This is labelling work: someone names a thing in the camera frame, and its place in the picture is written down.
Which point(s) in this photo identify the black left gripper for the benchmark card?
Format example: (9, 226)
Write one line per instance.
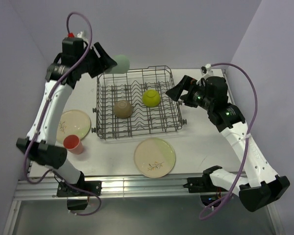
(103, 63)

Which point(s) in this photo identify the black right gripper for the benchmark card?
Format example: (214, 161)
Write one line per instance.
(175, 92)

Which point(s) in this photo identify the pale green cup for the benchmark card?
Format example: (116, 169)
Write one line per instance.
(123, 64)

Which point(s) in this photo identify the lime green bowl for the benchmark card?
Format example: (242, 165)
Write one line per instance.
(151, 98)

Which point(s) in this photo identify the grey wire dish rack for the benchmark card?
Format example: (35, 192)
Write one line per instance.
(166, 117)

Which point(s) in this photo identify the black bowl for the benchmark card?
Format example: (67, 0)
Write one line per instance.
(123, 109)

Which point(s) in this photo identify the pink cup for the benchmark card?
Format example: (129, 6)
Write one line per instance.
(73, 144)

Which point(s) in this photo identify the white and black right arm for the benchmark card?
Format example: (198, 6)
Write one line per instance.
(262, 185)

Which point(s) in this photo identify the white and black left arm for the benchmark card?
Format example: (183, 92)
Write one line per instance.
(76, 58)

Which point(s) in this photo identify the small cream plate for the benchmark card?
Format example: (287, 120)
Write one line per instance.
(73, 122)

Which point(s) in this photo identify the large pink green plate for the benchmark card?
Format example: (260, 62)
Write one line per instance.
(154, 157)

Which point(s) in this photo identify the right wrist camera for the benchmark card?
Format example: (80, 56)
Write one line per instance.
(206, 71)

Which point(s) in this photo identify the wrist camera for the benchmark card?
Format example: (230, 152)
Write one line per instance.
(206, 71)
(82, 35)

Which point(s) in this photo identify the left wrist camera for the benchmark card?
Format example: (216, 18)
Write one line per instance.
(82, 35)

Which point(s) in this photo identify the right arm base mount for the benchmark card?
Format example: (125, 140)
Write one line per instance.
(208, 192)

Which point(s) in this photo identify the aluminium rail frame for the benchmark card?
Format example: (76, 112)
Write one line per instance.
(134, 205)

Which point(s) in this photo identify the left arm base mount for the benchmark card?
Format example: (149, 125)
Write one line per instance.
(79, 198)

